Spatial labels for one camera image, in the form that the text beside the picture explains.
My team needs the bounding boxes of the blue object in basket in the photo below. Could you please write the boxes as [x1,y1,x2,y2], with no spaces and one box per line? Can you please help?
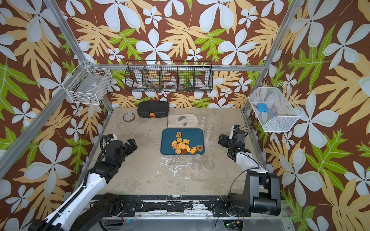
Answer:
[257,103,268,113]

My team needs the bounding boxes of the clear jar orange cookies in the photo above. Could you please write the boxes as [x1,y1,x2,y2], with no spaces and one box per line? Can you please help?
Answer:
[192,154,203,171]

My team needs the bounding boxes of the orange fish cookie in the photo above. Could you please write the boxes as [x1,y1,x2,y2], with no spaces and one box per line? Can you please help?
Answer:
[190,147,197,154]
[179,142,186,149]

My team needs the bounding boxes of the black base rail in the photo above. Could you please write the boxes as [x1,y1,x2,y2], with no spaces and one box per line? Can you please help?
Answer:
[95,194,252,218]

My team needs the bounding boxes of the white wire basket right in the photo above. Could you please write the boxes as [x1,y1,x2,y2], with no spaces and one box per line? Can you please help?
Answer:
[248,84,304,133]

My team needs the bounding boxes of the white wire basket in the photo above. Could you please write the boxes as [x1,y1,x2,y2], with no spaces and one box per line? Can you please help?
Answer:
[63,61,112,105]
[248,84,304,133]

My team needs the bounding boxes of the black tool case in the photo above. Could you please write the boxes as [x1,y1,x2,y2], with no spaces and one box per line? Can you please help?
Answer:
[137,101,169,118]

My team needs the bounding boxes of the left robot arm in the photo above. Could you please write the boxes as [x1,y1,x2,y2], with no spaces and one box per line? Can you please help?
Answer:
[28,134,138,231]

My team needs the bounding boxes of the black wire basket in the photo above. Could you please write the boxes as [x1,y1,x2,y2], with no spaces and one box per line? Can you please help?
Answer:
[123,61,214,92]

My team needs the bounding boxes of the brown heart cookie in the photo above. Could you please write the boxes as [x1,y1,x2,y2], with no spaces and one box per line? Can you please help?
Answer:
[196,145,204,152]

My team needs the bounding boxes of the teal plastic tray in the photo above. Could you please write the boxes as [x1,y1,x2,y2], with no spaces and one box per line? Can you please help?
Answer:
[160,129,205,156]

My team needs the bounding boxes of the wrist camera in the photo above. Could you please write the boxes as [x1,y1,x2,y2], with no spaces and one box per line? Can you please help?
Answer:
[229,125,241,140]
[105,133,117,142]

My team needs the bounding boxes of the clear jar brown cookies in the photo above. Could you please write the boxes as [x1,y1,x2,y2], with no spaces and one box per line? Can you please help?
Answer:
[199,110,207,127]

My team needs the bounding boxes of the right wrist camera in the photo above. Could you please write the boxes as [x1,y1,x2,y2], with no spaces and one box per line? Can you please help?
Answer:
[229,125,241,140]

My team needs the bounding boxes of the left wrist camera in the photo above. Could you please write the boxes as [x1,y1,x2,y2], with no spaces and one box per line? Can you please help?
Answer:
[105,133,117,142]

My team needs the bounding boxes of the brown tape roll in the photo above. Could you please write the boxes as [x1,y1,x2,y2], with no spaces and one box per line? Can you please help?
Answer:
[122,113,135,123]

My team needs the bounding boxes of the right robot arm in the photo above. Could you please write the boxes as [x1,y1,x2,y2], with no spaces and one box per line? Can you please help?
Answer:
[218,125,281,216]

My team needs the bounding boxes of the clear jar with cookies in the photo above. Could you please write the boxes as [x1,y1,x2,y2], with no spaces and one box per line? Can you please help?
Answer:
[204,124,214,141]

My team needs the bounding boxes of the white wire basket left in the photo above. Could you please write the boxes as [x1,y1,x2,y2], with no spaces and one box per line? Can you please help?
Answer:
[63,61,112,105]

